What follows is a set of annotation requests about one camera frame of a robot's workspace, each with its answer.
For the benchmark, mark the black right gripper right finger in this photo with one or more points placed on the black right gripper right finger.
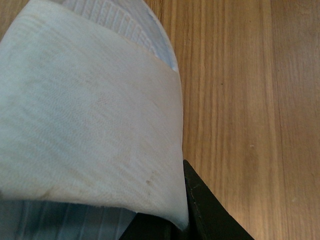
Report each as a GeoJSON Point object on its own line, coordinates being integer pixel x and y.
{"type": "Point", "coordinates": [208, 219]}

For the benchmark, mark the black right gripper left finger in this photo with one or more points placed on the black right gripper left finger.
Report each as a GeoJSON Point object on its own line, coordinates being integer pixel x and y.
{"type": "Point", "coordinates": [150, 227]}

